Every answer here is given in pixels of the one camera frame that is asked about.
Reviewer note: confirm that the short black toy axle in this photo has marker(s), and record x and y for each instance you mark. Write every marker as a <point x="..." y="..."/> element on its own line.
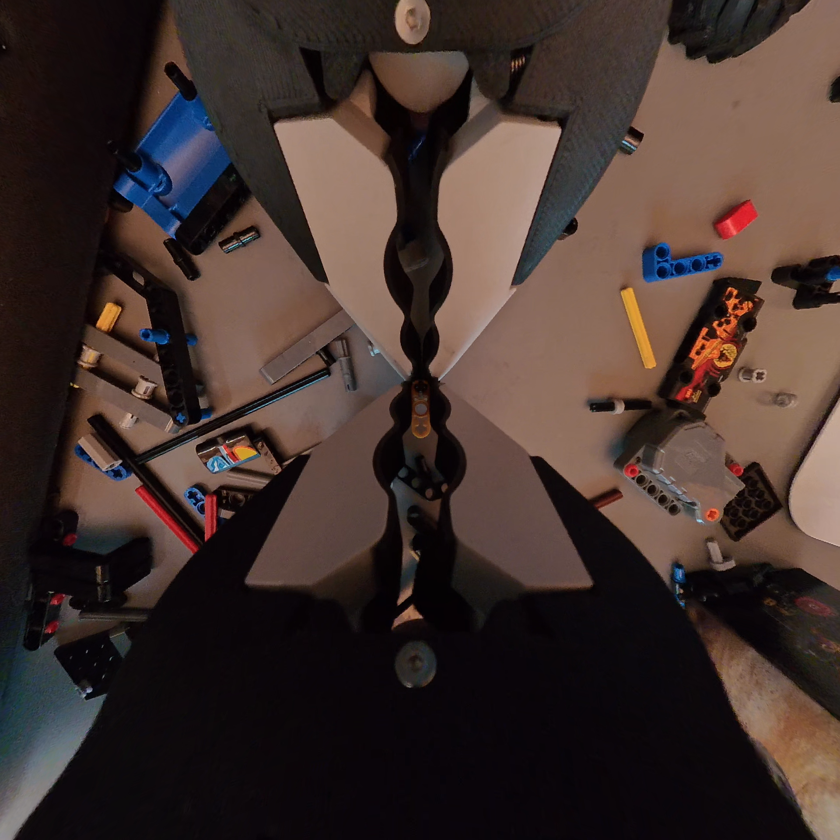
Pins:
<point x="236" y="414"/>

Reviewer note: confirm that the dark grey toy beam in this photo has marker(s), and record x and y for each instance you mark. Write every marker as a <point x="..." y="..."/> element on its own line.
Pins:
<point x="309" y="348"/>

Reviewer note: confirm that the grey axle tan connectors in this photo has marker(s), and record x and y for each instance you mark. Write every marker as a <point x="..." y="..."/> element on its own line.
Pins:
<point x="125" y="374"/>

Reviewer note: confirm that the white desk stand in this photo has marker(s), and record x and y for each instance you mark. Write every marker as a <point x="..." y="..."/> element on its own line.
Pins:
<point x="824" y="486"/>

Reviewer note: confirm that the black white toy pin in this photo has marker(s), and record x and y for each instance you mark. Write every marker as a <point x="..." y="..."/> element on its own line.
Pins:
<point x="617" y="404"/>

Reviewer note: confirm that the grey panel colourful sticker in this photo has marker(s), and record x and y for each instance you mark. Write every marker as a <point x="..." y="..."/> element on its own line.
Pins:
<point x="236" y="453"/>

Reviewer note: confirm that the black toy frame block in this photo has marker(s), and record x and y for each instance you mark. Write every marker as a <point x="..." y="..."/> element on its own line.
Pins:
<point x="92" y="571"/>

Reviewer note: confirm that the short red toy axle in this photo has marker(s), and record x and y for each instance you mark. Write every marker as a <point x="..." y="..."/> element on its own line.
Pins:
<point x="210" y="515"/>

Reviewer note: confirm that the long black toy axle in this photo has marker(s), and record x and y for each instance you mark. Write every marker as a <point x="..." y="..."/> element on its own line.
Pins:
<point x="125" y="453"/>

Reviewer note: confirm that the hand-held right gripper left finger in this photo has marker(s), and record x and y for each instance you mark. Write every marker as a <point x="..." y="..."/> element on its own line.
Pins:
<point x="315" y="525"/>

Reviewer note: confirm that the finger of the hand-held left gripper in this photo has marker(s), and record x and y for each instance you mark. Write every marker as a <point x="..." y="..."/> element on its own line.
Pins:
<point x="505" y="197"/>
<point x="335" y="197"/>

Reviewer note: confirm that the black beam blue pins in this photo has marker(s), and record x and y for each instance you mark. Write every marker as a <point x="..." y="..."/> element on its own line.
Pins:
<point x="171" y="341"/>

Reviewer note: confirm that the grey desk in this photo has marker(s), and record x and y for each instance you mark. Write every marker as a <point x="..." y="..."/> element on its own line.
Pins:
<point x="551" y="328"/>

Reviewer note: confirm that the small red toy brick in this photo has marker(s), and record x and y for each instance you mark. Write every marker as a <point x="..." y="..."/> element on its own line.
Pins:
<point x="735" y="218"/>

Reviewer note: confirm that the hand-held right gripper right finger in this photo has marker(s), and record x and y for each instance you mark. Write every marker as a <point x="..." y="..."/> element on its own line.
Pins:
<point x="525" y="525"/>

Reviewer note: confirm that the black panel flame sticker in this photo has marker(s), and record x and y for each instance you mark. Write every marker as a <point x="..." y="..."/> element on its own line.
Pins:
<point x="715" y="348"/>

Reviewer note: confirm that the black wheel red rim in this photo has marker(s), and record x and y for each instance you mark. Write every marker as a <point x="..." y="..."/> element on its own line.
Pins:
<point x="735" y="26"/>

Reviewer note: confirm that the yellow toy axle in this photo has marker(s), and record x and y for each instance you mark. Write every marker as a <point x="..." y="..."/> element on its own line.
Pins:
<point x="638" y="328"/>

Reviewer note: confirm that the small blue toy beam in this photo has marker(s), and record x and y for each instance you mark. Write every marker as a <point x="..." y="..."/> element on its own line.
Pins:
<point x="680" y="263"/>

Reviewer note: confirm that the grey toy pull-back motor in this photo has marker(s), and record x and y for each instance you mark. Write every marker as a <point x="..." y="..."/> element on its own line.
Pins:
<point x="676" y="453"/>

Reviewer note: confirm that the black blue toy pin piece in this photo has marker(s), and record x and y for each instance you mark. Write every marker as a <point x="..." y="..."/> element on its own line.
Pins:
<point x="715" y="578"/>

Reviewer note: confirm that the monster truck toy set box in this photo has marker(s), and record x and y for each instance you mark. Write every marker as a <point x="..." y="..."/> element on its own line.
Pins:
<point x="788" y="768"/>

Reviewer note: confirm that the black grille toy panel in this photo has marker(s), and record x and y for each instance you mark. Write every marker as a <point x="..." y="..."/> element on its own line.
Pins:
<point x="92" y="663"/>
<point x="751" y="502"/>

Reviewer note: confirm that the black perforated board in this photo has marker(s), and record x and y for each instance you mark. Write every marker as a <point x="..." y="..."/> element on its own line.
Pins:
<point x="40" y="263"/>

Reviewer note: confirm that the black toy shaft orange collar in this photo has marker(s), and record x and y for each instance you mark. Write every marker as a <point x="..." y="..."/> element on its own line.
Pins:
<point x="420" y="418"/>

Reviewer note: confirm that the blue toy scoop piece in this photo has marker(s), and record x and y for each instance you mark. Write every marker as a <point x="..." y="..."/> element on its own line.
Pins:
<point x="177" y="158"/>

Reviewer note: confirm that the black toy piece red pin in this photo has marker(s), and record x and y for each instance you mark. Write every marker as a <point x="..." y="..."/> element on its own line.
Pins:
<point x="807" y="280"/>

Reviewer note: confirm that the brown toy axle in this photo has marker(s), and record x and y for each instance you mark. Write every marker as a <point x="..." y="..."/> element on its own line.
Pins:
<point x="604" y="499"/>

